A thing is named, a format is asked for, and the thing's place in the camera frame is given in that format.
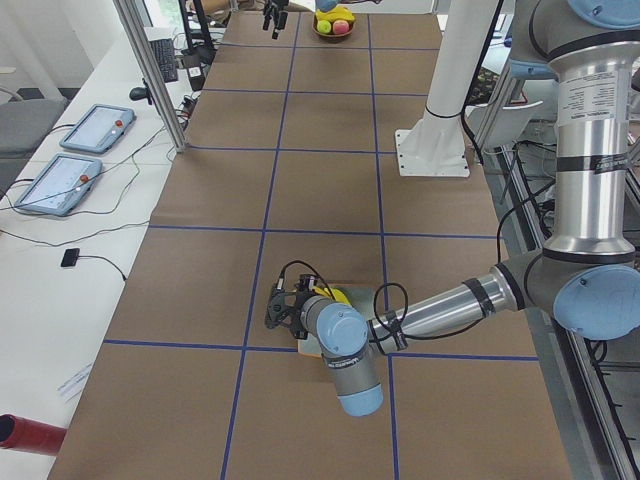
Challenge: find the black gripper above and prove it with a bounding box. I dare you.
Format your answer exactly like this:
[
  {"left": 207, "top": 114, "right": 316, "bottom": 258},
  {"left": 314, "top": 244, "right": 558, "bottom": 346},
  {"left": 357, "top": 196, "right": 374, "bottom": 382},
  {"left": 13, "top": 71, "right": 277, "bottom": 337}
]
[
  {"left": 262, "top": 0, "right": 289, "bottom": 40},
  {"left": 286, "top": 288, "right": 313, "bottom": 340}
]

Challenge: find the yellow banana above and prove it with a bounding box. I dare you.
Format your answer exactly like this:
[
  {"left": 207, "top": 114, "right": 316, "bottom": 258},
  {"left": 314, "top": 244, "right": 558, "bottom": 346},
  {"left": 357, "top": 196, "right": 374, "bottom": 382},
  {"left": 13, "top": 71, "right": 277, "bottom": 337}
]
[
  {"left": 315, "top": 5, "right": 355, "bottom": 23},
  {"left": 314, "top": 286, "right": 351, "bottom": 305}
]

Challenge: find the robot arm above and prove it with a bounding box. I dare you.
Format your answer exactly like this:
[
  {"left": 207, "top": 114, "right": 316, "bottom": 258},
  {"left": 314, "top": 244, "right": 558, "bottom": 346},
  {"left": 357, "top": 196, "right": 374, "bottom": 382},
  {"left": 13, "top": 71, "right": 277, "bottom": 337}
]
[{"left": 265, "top": 1, "right": 639, "bottom": 417}]

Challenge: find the brown wicker basket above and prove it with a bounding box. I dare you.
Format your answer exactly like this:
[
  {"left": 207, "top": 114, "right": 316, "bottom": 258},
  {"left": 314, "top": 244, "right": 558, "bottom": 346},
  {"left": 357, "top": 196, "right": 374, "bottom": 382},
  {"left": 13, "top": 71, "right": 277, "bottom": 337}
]
[{"left": 313, "top": 18, "right": 354, "bottom": 40}]

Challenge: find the grey square plate orange rim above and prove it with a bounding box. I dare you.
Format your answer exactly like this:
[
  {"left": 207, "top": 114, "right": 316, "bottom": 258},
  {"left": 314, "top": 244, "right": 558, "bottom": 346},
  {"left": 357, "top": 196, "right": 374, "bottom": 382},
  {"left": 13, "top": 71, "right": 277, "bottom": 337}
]
[{"left": 297, "top": 283, "right": 374, "bottom": 358}]

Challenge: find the pink red apple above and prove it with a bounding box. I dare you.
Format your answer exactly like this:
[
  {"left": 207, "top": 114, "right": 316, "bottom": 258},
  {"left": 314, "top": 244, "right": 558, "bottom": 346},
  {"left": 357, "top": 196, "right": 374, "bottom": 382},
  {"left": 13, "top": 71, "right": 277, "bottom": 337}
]
[{"left": 332, "top": 20, "right": 351, "bottom": 36}]

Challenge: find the black keyboard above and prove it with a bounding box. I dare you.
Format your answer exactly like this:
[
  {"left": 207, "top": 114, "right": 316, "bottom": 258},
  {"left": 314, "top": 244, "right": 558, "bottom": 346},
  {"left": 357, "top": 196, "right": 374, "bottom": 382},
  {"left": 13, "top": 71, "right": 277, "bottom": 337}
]
[{"left": 149, "top": 39, "right": 179, "bottom": 83}]

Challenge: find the blue teach pendant tablet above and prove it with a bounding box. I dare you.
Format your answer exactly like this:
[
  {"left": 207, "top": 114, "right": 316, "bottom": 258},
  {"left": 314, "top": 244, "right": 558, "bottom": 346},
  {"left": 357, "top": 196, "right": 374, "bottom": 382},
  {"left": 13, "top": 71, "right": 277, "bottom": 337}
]
[{"left": 59, "top": 104, "right": 136, "bottom": 154}]

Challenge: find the small black box device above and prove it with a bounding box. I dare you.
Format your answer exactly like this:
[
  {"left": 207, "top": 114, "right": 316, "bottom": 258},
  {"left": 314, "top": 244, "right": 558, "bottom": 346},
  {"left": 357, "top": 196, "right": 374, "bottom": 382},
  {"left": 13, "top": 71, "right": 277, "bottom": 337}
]
[{"left": 60, "top": 248, "right": 80, "bottom": 268}]

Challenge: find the red cylinder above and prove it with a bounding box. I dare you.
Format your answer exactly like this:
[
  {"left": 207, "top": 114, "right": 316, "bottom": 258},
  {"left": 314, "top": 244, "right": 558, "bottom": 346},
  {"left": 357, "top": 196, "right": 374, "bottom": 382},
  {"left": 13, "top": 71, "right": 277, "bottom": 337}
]
[{"left": 1, "top": 414, "right": 67, "bottom": 456}]

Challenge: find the aluminium frame post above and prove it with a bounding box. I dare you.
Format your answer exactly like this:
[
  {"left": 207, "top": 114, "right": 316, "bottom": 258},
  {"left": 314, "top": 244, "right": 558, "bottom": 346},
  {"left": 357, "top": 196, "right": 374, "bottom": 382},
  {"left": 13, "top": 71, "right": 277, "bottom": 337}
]
[{"left": 113, "top": 0, "right": 186, "bottom": 153}]

